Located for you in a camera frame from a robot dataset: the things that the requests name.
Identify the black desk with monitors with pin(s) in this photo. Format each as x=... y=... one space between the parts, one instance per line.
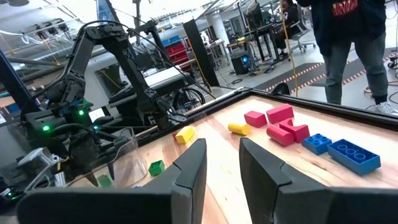
x=264 y=31

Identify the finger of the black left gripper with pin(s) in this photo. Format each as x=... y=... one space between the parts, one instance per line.
x=92 y=179
x=111 y=169

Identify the red arch block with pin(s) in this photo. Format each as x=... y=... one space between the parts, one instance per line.
x=300 y=132

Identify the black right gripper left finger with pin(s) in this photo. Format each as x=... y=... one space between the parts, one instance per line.
x=124 y=208

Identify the yellow wooden cylinder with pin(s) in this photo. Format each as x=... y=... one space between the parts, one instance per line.
x=239 y=129

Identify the black upright panel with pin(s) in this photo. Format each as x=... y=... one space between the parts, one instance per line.
x=200 y=53

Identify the blue long toy brick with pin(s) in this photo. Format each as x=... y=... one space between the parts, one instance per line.
x=354 y=161

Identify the black hazard striped floor mat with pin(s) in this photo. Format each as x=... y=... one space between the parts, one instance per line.
x=311 y=73

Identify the black clamp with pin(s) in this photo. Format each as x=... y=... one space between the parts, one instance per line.
x=280 y=89

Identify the red rectangular block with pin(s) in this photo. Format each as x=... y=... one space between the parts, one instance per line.
x=280 y=114
x=255 y=119

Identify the black computer tower blue lights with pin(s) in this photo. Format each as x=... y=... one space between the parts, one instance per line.
x=242 y=63

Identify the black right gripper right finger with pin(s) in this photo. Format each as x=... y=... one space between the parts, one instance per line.
x=295 y=205

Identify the green square toy brick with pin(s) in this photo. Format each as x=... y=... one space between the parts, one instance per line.
x=105 y=181
x=156 y=169

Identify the red brick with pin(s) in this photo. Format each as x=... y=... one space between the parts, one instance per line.
x=280 y=136

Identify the person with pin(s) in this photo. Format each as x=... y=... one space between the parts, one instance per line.
x=287 y=18
x=348 y=37

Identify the blue square toy brick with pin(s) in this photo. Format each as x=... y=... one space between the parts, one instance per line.
x=317 y=144

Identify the grey workbench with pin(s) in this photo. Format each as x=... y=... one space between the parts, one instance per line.
x=161 y=77

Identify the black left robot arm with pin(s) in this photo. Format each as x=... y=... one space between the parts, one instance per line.
x=127 y=59

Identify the grey office chair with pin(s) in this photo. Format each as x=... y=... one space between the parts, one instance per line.
x=303 y=31

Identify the yellow rectangular block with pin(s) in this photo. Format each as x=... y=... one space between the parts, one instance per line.
x=185 y=135

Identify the clear plastic tray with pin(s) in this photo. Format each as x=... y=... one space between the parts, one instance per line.
x=130 y=165

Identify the red storage bins rack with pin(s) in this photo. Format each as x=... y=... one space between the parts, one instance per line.
x=175 y=53

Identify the black aluminium table frame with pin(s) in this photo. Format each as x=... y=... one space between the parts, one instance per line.
x=342 y=112

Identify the white bracket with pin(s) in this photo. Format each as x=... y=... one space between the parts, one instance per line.
x=31 y=157

